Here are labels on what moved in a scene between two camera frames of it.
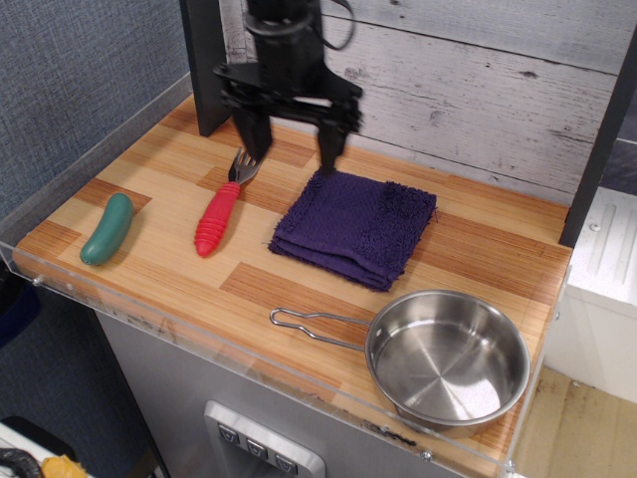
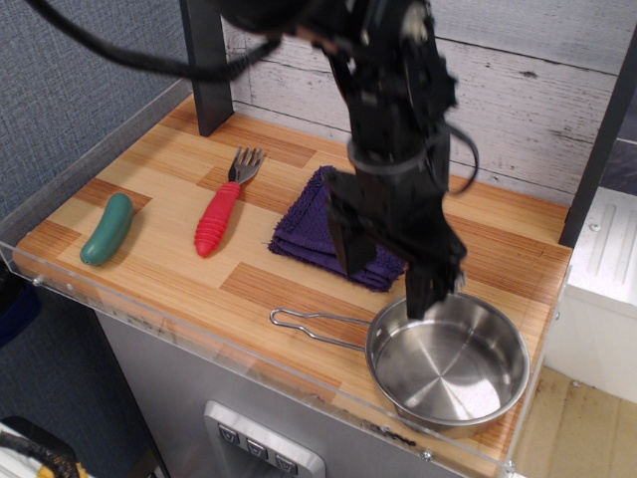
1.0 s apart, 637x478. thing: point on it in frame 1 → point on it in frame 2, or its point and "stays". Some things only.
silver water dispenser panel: [238, 447] stays
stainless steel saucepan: [450, 363] stays
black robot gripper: [290, 75] → [398, 190]
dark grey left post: [203, 31] stays
